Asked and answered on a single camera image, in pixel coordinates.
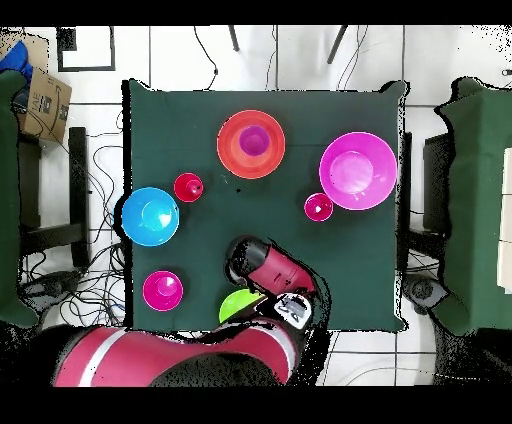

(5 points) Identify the orange bowl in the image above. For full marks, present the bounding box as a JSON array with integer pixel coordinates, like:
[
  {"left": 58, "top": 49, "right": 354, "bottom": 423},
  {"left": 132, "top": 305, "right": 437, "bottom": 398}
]
[{"left": 216, "top": 109, "right": 287, "bottom": 180}]

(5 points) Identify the purple cup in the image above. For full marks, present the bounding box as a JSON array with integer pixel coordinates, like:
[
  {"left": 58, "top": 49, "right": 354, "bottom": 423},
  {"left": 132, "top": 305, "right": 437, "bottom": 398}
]
[{"left": 238, "top": 124, "right": 272, "bottom": 158}]

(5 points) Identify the green bowl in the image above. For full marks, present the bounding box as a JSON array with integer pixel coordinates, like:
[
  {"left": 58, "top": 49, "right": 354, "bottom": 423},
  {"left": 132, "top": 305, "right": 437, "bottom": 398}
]
[{"left": 218, "top": 288, "right": 266, "bottom": 325}]

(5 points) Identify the red cup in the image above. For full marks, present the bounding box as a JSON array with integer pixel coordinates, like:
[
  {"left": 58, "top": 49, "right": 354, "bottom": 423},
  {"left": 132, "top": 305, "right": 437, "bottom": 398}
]
[
  {"left": 303, "top": 192, "right": 335, "bottom": 223},
  {"left": 172, "top": 172, "right": 205, "bottom": 204}
]

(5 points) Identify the large blue bowl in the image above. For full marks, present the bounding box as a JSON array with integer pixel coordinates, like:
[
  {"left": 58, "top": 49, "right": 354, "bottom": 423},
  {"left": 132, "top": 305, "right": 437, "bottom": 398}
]
[{"left": 121, "top": 186, "right": 181, "bottom": 248}]

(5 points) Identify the large pink bowl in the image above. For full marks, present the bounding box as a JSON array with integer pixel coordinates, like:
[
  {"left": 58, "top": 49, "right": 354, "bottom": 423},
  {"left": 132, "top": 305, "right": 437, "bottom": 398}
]
[{"left": 318, "top": 131, "right": 399, "bottom": 212}]

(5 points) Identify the dark green tablecloth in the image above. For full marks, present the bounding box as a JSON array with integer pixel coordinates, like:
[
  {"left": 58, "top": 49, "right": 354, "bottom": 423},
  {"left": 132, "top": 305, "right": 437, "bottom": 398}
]
[{"left": 121, "top": 78, "right": 409, "bottom": 334}]

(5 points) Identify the small red bowl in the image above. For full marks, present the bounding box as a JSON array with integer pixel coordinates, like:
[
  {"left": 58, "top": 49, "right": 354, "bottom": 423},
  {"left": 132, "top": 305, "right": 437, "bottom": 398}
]
[{"left": 142, "top": 270, "right": 185, "bottom": 313}]

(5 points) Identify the black metal stand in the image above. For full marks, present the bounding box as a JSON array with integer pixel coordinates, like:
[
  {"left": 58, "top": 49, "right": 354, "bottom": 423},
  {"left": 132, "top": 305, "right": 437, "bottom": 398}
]
[
  {"left": 17, "top": 126, "right": 91, "bottom": 269},
  {"left": 399, "top": 131, "right": 453, "bottom": 241}
]

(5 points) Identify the green cloth covered table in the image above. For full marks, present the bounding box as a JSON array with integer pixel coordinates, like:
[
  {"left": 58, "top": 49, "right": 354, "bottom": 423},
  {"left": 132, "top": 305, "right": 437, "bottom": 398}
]
[
  {"left": 0, "top": 68, "right": 41, "bottom": 329},
  {"left": 435, "top": 77, "right": 512, "bottom": 336}
]

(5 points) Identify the printed cardboard box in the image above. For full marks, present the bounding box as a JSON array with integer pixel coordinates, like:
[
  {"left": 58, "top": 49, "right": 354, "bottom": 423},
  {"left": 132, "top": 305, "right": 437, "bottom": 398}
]
[{"left": 17, "top": 65, "right": 74, "bottom": 144}]

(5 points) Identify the white box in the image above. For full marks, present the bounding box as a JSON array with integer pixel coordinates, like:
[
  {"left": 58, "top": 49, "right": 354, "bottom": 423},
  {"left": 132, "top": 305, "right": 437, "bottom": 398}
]
[{"left": 496, "top": 147, "right": 512, "bottom": 295}]

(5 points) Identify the plain cardboard box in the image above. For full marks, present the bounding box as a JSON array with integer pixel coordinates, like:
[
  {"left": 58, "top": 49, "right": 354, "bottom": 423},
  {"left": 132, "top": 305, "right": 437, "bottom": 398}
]
[{"left": 0, "top": 32, "right": 51, "bottom": 74}]

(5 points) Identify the blue bag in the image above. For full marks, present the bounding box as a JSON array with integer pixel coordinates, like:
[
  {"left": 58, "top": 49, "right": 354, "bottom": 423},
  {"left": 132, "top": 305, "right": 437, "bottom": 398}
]
[{"left": 0, "top": 40, "right": 34, "bottom": 87}]

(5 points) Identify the black floor cable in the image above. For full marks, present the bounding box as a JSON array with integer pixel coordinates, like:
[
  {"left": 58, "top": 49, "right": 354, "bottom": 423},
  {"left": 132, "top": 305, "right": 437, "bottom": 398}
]
[{"left": 193, "top": 25, "right": 220, "bottom": 91}]

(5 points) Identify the tangle of floor cables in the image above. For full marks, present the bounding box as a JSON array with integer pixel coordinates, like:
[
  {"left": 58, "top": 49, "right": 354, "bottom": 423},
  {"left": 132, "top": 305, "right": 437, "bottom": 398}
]
[{"left": 23, "top": 111, "right": 133, "bottom": 331}]

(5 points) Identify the black pedestal foot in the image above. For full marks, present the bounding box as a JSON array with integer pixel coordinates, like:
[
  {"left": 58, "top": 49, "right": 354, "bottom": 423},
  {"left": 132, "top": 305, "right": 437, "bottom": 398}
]
[
  {"left": 401, "top": 271, "right": 449, "bottom": 315},
  {"left": 19, "top": 270, "right": 83, "bottom": 309}
]

